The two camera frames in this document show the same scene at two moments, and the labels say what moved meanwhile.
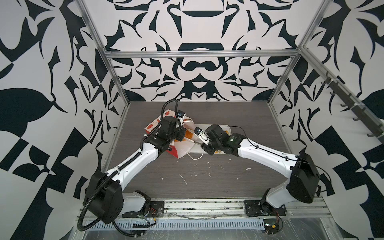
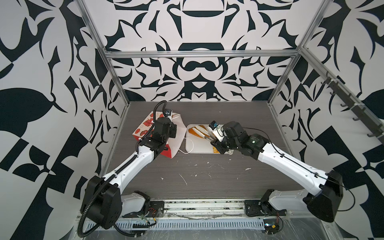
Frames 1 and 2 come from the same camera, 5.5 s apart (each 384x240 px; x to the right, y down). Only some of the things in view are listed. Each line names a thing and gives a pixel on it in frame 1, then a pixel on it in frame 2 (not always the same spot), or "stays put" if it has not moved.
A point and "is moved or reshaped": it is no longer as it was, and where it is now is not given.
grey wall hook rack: x=357 y=111 stays put
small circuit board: x=271 y=226 stays put
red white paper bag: x=183 y=147 is moved or reshaped
